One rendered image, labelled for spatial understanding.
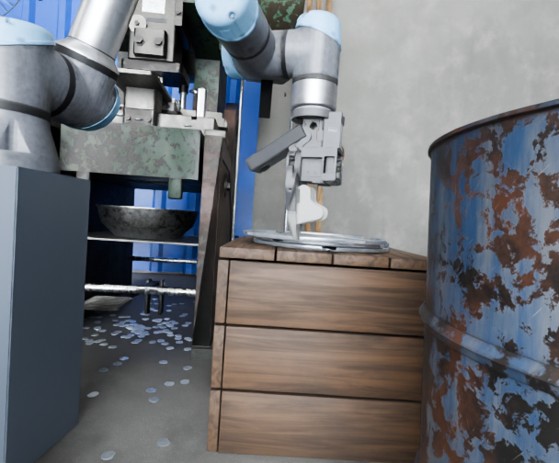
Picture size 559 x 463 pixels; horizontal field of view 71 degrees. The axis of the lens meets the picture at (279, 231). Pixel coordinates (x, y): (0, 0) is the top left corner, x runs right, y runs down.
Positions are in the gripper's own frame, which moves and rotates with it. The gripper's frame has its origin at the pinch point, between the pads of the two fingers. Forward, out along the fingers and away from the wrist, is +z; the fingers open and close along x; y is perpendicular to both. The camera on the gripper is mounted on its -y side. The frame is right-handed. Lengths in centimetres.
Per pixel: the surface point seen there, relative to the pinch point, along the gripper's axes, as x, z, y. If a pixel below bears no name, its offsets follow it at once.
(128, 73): 25, -39, -56
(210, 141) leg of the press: 33, -22, -34
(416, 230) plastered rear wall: 213, -1, 28
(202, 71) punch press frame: 74, -58, -61
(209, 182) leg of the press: 33.6, -11.0, -34.0
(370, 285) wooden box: 2.8, 7.8, 13.2
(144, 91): 37, -38, -59
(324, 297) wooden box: 0.5, 10.3, 6.1
